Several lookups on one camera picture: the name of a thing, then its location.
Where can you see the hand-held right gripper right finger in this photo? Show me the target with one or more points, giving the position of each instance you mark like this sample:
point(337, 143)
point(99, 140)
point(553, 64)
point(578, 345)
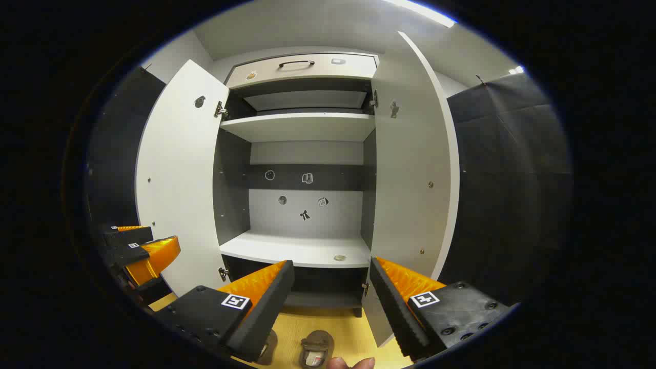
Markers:
point(397, 312)

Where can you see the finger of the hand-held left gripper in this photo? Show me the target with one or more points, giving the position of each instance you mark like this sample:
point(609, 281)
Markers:
point(128, 237)
point(154, 256)

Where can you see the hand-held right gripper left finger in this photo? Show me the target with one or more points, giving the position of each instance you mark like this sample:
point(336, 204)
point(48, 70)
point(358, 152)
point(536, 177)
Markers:
point(266, 307)

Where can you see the brown fuzzy shoe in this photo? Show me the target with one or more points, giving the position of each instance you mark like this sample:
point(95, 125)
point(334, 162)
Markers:
point(269, 348)
point(316, 346)

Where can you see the white cabinet door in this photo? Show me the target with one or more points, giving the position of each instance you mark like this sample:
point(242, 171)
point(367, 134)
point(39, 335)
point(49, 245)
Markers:
point(179, 179)
point(410, 169)

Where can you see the white grey shoe cabinet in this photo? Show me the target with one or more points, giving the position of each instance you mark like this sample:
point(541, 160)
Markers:
point(233, 195)

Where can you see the metal door hinge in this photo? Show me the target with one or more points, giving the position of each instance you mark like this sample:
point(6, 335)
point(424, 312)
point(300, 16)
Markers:
point(220, 109)
point(374, 98)
point(365, 289)
point(223, 273)

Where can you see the white cabinet shelf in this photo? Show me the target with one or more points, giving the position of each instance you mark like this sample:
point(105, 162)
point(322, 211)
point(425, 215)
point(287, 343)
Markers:
point(302, 125)
point(292, 248)

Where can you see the white cabinet drawer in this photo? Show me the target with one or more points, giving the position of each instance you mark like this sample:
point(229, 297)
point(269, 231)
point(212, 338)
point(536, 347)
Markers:
point(307, 74)

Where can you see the black backdrop cloth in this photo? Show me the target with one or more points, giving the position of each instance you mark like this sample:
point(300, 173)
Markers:
point(118, 154)
point(512, 179)

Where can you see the ceiling light strip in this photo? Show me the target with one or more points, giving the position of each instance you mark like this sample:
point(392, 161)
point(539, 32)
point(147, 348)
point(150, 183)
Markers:
point(516, 69)
point(425, 13)

